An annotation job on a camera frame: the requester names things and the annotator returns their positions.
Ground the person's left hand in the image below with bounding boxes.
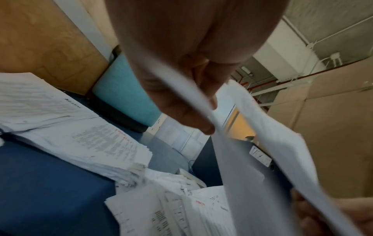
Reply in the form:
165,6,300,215
105,0,290,135

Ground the person's right hand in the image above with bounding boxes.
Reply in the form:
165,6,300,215
291,190,373,236

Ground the printed paper sheet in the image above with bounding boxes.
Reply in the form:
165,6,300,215
131,46,365,236

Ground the neat stack of printed papers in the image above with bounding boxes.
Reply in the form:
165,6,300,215
0,72,100,135
17,117,153,185

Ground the pile of printed papers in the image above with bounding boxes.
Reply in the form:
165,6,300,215
105,168,240,236

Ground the teal cylindrical barrel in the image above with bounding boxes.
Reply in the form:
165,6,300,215
91,52,163,133

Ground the brown cardboard box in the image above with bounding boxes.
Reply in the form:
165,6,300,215
268,57,373,199

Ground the white partition panel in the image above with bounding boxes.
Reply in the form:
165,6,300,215
143,113,211,160

